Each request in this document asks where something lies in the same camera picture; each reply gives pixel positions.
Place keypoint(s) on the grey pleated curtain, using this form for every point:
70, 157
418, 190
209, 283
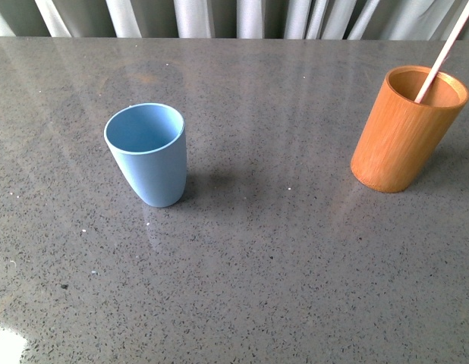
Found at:
247, 19

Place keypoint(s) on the orange bamboo chopstick holder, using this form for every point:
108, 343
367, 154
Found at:
400, 135

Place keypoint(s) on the blue plastic cup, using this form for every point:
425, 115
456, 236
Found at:
148, 143

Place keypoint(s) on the pink chopstick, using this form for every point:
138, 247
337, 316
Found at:
457, 28

